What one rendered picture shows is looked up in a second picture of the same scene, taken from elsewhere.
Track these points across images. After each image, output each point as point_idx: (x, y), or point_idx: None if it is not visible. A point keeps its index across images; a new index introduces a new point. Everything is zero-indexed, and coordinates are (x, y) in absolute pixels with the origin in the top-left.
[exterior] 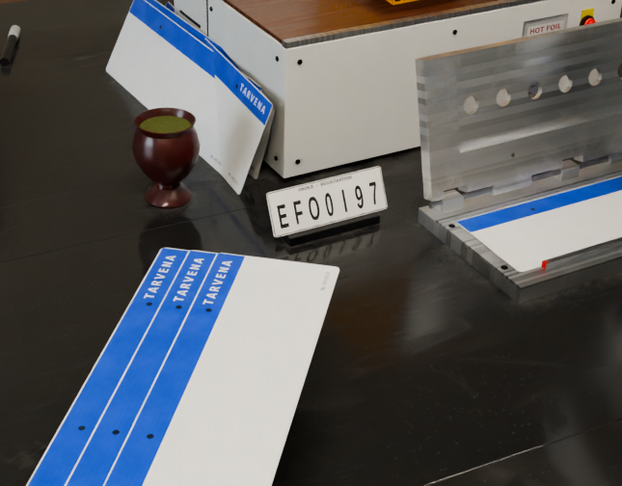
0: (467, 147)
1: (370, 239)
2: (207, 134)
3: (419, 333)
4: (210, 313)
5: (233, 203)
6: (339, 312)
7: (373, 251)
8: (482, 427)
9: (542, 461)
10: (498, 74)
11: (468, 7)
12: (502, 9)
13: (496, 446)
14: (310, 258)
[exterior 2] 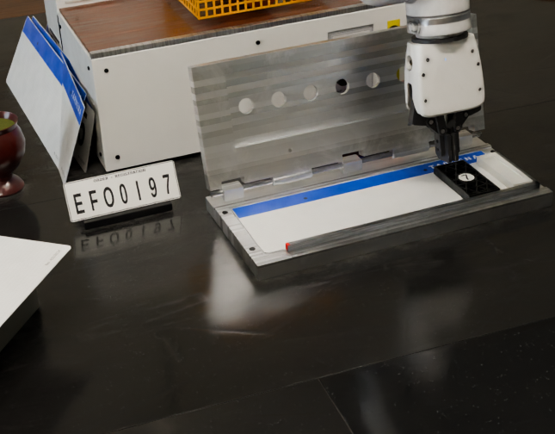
0: (244, 143)
1: (157, 224)
2: (53, 134)
3: (158, 305)
4: None
5: (56, 193)
6: (99, 287)
7: (155, 234)
8: (172, 387)
9: (209, 418)
10: (271, 78)
11: (269, 20)
12: (304, 21)
13: (175, 404)
14: (97, 240)
